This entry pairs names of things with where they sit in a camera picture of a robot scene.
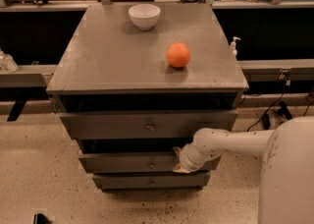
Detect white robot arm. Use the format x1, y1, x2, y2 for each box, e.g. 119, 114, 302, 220
173, 116, 314, 224

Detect orange fruit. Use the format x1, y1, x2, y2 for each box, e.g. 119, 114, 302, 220
166, 43, 190, 68

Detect small black floor object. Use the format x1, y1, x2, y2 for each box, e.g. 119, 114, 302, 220
32, 213, 48, 224

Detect grey drawer cabinet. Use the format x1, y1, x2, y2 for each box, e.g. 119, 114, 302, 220
45, 2, 249, 193

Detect grey bottom drawer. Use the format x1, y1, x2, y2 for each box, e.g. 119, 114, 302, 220
92, 172, 210, 191

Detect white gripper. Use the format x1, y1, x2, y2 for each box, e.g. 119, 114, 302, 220
173, 143, 210, 174

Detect white pump bottle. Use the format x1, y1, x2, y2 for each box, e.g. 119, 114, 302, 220
230, 36, 241, 57

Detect grey top drawer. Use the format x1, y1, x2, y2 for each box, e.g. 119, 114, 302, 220
61, 110, 237, 140

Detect black floor cable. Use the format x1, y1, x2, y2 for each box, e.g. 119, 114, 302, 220
245, 70, 314, 133

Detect white ceramic bowl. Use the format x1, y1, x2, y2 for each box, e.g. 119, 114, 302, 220
129, 4, 161, 30

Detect grey drawer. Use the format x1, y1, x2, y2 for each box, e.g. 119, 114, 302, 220
92, 172, 210, 191
61, 110, 237, 140
78, 151, 222, 174

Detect black stand leg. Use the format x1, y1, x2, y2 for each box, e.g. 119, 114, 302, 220
278, 101, 292, 120

